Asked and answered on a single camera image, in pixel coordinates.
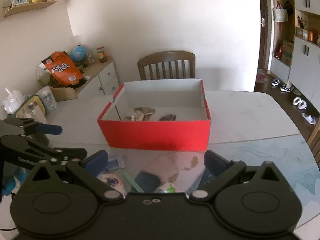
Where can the green white wrapper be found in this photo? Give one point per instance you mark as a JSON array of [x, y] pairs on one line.
[[167, 188]]

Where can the red lid sauce jar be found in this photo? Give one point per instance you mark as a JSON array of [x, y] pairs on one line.
[[101, 54]]

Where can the camouflage crumpled item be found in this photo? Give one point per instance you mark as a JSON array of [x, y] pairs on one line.
[[141, 114]]

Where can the brown wooden chair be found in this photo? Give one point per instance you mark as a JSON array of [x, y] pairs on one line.
[[314, 142], [176, 64]]

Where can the white wall cabinet unit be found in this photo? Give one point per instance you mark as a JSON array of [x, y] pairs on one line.
[[295, 48]]

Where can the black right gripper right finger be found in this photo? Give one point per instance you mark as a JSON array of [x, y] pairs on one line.
[[227, 173]]

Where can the black plastic bag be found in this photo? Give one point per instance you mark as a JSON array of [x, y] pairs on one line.
[[168, 117]]

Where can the brown wooden chair right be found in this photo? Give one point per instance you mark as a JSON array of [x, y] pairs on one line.
[[314, 142]]

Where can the wooden wall shelf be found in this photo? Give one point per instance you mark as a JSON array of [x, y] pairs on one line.
[[10, 8]]

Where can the red cardboard box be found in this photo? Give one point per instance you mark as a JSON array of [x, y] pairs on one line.
[[183, 97]]

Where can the floral printed packet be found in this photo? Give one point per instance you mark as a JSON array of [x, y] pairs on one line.
[[114, 181]]

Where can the white plastic bag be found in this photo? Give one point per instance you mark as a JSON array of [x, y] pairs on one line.
[[13, 101]]

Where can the mint green flat case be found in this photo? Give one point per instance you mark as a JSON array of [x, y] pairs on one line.
[[132, 182]]

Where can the orange snack bag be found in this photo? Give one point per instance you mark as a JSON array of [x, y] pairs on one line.
[[62, 68]]

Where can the blue globe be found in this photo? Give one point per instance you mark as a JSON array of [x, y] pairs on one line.
[[78, 55]]

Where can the hanging tote bag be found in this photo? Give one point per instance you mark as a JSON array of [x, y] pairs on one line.
[[280, 14]]

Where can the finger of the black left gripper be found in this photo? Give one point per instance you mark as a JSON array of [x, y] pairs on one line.
[[24, 151], [29, 126]]

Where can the brown wooden chair far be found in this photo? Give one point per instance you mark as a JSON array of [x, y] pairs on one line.
[[176, 64]]

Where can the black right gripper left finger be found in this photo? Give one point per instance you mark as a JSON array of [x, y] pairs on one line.
[[85, 174]]

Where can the blue tissue pack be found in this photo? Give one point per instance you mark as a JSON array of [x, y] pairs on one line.
[[114, 163]]

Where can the white side cabinet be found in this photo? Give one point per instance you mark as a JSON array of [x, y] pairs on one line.
[[102, 80]]

